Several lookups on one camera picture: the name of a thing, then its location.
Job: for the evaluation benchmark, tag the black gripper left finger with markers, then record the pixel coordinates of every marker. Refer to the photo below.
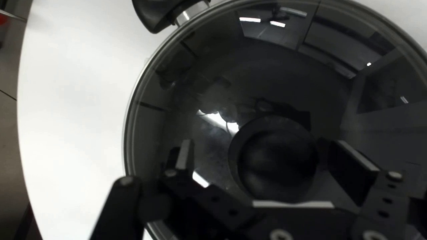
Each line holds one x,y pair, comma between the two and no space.
191,208

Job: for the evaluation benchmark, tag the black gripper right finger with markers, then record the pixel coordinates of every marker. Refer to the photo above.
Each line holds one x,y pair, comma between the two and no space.
382,208

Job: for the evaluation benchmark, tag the glass lid with black knob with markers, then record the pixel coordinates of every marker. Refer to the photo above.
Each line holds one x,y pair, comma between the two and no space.
275,160

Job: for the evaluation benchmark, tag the glass pot lid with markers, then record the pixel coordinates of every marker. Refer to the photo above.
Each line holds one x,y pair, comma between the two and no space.
155,14

